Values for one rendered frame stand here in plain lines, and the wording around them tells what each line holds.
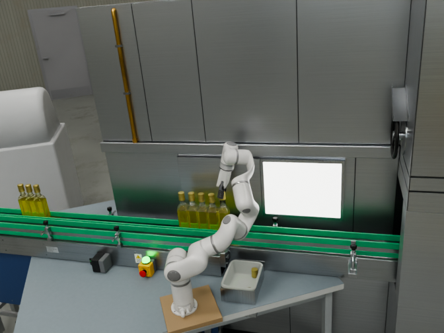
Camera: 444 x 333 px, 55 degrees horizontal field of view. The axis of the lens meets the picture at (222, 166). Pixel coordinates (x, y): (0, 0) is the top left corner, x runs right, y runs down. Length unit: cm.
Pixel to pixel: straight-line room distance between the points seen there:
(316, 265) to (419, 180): 72
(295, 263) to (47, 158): 263
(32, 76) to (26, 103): 756
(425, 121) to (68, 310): 184
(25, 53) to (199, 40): 968
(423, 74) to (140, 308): 162
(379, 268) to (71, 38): 1016
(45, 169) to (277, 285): 264
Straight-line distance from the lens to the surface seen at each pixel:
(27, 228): 281
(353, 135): 218
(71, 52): 1154
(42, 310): 241
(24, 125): 419
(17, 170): 426
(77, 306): 235
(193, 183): 240
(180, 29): 222
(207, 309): 210
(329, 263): 227
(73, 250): 266
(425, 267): 208
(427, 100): 176
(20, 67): 1175
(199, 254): 184
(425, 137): 181
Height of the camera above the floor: 214
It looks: 22 degrees down
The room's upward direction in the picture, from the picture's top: 5 degrees counter-clockwise
